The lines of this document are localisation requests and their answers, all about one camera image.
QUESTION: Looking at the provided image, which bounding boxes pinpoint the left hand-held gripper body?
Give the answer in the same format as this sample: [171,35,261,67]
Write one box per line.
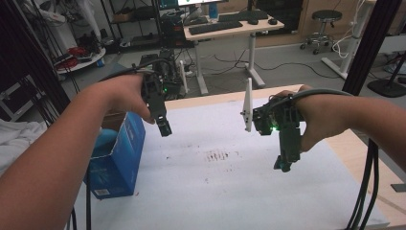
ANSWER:
[141,59,190,122]

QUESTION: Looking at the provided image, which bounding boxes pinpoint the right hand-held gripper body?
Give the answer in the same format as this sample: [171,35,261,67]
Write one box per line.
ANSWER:
[240,77,305,161]

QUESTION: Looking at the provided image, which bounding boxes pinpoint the blue cardboard box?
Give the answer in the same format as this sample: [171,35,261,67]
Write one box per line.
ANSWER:
[82,111,147,201]

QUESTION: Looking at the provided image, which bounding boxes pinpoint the person's right hand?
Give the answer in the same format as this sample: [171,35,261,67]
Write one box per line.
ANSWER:
[274,84,337,153]

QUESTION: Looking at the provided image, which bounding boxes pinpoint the person's left hand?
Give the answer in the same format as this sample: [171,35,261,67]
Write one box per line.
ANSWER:
[104,74,156,126]

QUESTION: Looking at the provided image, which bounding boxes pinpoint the white table mat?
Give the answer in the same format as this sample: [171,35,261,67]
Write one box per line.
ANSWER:
[65,97,391,230]

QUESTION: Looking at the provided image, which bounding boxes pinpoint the black computer tower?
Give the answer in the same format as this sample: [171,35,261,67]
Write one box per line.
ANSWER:
[159,11,187,50]

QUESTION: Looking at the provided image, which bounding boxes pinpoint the round white table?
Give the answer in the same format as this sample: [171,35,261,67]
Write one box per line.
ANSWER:
[53,47,107,76]

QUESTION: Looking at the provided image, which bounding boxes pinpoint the black metal shelf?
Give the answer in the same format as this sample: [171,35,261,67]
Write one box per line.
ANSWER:
[100,0,161,55]

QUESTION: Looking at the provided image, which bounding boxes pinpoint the black keyboard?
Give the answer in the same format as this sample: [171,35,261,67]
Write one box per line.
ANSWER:
[188,20,244,36]
[217,10,269,23]

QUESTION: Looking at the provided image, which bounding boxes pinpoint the blue cup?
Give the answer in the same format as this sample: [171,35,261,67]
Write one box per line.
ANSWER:
[208,2,220,20]

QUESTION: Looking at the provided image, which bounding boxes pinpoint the computer monitor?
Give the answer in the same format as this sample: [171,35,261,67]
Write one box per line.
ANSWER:
[158,0,225,11]

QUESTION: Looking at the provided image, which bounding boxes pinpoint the light wooden desk white legs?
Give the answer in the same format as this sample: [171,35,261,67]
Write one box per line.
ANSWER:
[183,10,285,97]

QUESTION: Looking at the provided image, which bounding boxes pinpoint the white metal stand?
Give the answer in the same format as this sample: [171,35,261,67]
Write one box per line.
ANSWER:
[321,0,375,81]

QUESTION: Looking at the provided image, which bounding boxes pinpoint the black stand with round base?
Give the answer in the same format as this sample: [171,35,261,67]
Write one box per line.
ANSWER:
[366,51,406,99]

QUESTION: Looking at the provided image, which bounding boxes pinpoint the black round stool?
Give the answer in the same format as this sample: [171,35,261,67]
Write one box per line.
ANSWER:
[299,9,344,56]

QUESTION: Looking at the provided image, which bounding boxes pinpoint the white cloth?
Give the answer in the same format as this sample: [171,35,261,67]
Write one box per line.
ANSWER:
[0,118,50,176]

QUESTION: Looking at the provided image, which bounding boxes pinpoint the grey right gripper cable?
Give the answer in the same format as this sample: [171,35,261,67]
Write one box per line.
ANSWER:
[270,88,354,107]

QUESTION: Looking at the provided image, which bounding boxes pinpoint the black floor cable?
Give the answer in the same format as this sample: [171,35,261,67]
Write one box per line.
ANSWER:
[211,47,342,80]

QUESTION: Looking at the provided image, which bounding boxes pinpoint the black cable bundle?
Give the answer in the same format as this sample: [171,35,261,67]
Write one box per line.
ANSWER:
[346,137,381,230]

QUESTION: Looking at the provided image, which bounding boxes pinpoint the red cable coil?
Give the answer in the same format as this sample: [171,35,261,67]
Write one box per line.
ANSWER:
[65,46,88,70]

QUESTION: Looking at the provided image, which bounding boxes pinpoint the white hanging cable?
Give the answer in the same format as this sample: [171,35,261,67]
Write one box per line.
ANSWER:
[331,0,366,59]

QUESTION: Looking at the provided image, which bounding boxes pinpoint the thin black cable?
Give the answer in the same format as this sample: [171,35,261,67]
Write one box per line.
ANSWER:
[68,166,94,230]

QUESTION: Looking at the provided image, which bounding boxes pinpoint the black aluminium post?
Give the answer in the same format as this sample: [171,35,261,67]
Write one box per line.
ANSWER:
[341,0,404,97]

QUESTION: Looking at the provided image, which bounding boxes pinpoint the black frame post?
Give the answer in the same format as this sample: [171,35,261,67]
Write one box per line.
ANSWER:
[0,0,72,127]

